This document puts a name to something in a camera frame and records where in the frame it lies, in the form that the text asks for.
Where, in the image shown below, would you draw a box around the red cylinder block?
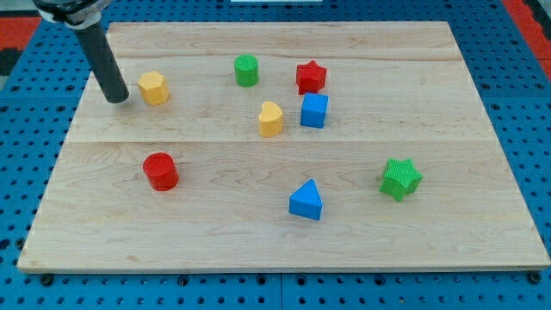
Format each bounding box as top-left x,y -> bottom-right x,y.
142,152 -> 179,191

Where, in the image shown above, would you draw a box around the blue cube block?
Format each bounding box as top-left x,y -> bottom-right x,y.
300,93 -> 329,128

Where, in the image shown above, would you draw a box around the yellow hexagon block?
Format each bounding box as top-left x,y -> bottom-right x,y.
138,71 -> 170,106

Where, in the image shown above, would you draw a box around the green star block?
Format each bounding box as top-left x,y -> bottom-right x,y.
379,158 -> 424,202

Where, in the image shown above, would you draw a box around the red star block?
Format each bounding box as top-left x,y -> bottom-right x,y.
295,60 -> 327,95

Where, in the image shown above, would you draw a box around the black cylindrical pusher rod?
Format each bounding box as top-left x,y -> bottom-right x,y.
74,22 -> 129,103

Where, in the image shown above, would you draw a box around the blue triangle block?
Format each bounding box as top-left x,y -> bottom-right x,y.
288,179 -> 323,220

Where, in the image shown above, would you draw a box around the green cylinder block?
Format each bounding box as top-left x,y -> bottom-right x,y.
233,54 -> 259,87

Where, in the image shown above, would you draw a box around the yellow heart block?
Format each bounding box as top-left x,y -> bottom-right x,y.
258,101 -> 283,138

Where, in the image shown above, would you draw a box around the blue pegboard base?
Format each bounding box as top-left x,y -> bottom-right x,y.
1,1 -> 550,309

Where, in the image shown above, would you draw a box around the wooden board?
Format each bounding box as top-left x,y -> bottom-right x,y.
18,22 -> 550,274

